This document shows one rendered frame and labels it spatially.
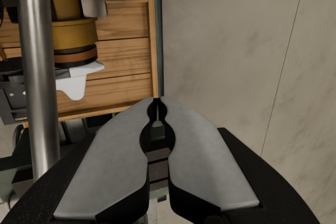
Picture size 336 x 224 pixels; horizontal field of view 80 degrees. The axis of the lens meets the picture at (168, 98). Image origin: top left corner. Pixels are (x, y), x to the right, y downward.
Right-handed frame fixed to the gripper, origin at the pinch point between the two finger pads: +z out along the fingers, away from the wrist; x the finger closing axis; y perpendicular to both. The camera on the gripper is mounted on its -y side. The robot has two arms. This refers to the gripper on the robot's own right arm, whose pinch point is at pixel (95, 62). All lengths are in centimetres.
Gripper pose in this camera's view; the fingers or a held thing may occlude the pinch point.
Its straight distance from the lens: 35.3
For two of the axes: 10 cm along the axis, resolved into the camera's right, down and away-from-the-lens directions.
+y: -0.1, 8.8, 4.8
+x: 3.0, 4.6, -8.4
